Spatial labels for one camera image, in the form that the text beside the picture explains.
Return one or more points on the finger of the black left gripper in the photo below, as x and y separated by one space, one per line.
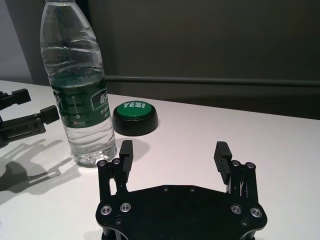
20 97
48 115

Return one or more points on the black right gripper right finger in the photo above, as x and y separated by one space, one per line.
222 160

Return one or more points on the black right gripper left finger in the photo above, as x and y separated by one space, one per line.
126 160

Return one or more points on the clear plastic water bottle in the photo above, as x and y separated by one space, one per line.
75 87

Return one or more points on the green YES push button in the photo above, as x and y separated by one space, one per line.
135 120

